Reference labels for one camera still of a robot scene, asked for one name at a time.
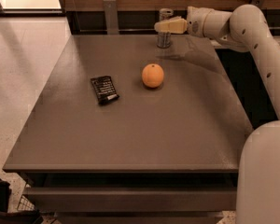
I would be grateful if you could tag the black base object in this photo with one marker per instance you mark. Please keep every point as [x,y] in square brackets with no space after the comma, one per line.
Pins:
[22,217]

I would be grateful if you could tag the grey drawer front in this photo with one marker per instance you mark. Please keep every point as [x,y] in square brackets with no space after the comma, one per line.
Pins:
[92,200]

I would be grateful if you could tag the orange fruit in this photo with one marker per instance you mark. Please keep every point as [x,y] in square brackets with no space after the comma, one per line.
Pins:
[152,75]

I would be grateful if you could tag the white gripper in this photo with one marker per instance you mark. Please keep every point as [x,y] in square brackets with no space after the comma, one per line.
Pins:
[194,21]

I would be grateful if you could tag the left metal bracket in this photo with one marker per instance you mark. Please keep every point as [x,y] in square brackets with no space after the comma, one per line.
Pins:
[111,17]

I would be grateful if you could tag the black snack packet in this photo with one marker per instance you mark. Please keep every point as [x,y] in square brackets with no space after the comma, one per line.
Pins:
[104,89]

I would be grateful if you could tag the metal bracket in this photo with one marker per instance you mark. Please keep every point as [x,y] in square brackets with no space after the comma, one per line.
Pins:
[257,3]
[111,17]

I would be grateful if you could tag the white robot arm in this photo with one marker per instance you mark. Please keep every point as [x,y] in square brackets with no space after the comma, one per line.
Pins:
[246,30]

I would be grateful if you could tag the right metal bracket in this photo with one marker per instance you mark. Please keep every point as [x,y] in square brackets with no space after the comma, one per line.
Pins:
[257,3]

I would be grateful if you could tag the wire mesh basket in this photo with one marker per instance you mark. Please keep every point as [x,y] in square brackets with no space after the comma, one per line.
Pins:
[24,204]

